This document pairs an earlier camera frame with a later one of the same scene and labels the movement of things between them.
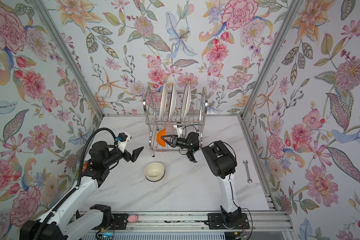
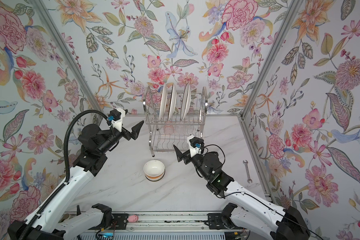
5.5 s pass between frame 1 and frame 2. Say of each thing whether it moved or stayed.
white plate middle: stayed
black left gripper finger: moved
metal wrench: stayed
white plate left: stayed
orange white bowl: moved
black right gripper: moved
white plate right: stayed
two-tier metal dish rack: stayed
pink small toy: stayed
